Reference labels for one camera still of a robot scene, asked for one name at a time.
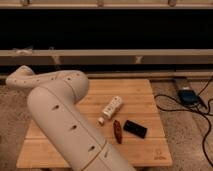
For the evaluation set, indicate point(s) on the black rectangular block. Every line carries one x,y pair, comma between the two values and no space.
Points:
135,129

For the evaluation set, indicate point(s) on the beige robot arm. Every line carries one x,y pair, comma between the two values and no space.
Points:
52,103

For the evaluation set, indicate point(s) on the blue power adapter box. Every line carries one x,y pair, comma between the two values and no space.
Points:
187,97

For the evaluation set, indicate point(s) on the dark red toy boat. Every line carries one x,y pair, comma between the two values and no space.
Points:
117,131

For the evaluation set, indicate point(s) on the wooden table board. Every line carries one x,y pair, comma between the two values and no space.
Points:
139,106

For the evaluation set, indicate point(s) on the white remote controller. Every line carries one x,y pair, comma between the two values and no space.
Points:
110,109

